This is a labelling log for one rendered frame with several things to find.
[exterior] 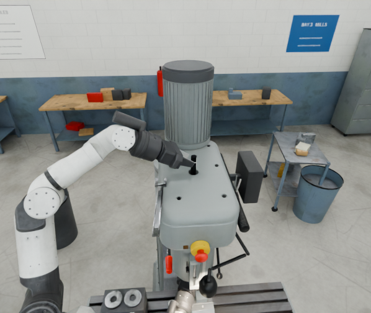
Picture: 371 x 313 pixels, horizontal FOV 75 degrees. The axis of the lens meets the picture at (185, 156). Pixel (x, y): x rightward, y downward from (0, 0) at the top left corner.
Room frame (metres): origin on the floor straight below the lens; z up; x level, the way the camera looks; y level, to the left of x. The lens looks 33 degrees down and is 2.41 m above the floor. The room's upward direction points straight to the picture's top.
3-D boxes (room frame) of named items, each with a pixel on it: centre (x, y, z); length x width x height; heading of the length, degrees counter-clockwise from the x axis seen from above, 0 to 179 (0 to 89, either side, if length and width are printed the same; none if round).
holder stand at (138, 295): (0.66, 0.33, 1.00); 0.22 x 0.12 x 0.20; 94
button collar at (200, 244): (0.48, -0.05, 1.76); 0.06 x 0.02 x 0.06; 94
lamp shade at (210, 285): (0.52, -0.09, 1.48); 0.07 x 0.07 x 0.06
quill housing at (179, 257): (0.71, -0.03, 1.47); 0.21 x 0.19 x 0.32; 94
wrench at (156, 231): (0.54, 0.08, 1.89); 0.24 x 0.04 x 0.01; 1
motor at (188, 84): (0.96, -0.01, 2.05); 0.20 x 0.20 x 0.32
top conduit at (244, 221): (0.75, -0.17, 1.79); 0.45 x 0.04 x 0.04; 4
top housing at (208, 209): (0.72, -0.03, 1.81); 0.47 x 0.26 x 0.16; 4
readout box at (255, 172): (1.03, -0.34, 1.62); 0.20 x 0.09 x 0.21; 4
